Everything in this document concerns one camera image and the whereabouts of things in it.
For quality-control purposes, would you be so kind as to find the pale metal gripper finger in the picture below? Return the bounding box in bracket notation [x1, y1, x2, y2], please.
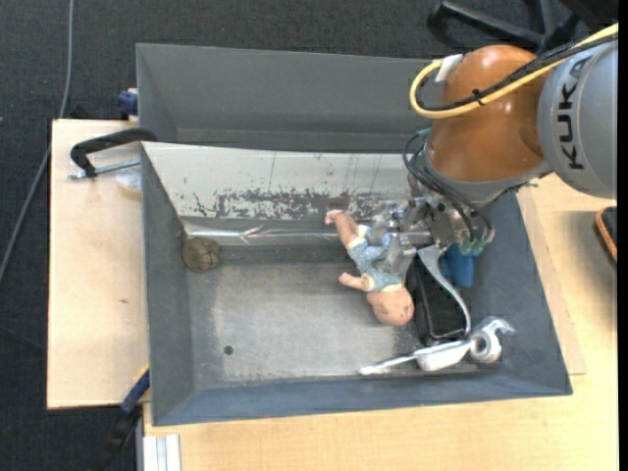
[365, 225, 399, 247]
[375, 243, 418, 275]

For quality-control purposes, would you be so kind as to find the baby doll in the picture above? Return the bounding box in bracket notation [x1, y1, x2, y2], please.
[324, 208, 416, 327]

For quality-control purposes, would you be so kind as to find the white plastic scoop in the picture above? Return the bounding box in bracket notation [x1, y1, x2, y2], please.
[356, 338, 478, 378]

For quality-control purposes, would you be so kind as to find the grey metal bin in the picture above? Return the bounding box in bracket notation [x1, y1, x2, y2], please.
[134, 42, 575, 428]

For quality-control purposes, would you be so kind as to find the white ring in clear wrap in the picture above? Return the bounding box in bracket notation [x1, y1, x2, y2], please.
[467, 315, 517, 365]

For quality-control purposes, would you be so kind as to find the brown ball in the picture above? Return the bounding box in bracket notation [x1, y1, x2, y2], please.
[182, 235, 221, 275]

